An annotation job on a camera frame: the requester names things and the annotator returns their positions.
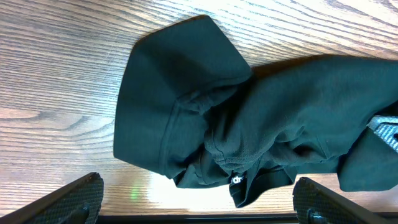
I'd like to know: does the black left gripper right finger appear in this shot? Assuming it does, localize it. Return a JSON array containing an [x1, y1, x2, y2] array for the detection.
[[293, 177, 394, 224]]

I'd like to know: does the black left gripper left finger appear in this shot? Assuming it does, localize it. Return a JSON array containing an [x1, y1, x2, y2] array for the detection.
[[1, 172, 104, 224]]

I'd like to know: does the black t-shirt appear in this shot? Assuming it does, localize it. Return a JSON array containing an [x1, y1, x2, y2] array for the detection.
[[114, 16, 397, 207]]

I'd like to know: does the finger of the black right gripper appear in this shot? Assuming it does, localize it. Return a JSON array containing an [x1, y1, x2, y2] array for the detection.
[[368, 115, 398, 152]]

